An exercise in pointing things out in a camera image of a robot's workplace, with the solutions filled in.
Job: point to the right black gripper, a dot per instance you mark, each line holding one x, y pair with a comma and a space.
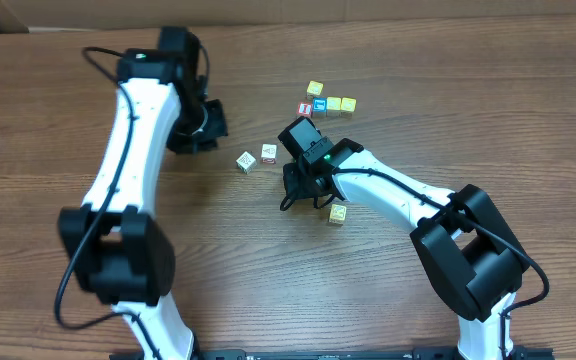
294, 181

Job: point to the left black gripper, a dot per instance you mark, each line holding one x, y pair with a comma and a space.
208, 128

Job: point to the white block red base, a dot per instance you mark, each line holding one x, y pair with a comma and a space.
269, 153

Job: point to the white block green pattern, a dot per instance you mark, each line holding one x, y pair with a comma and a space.
246, 162

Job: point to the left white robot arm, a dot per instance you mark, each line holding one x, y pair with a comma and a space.
116, 249

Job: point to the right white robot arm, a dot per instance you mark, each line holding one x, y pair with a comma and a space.
471, 257

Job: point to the red letter block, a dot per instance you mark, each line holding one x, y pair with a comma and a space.
304, 109

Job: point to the blue letter block upper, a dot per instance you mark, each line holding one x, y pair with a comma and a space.
319, 108

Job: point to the yellow block middle row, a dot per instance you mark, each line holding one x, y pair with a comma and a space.
333, 106

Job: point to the yellow block row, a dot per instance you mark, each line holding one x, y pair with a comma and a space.
333, 106
348, 107

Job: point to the yellow block right row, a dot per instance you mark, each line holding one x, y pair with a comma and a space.
348, 107

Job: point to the yellow block top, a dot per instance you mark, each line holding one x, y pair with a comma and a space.
314, 89

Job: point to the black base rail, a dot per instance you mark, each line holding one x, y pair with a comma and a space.
426, 353

